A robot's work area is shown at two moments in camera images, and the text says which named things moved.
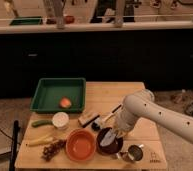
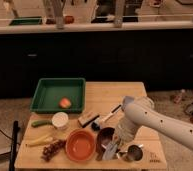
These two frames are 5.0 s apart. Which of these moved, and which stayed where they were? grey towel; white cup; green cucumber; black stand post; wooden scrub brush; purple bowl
Moved: grey towel; purple bowl
Stayed: white cup; black stand post; wooden scrub brush; green cucumber
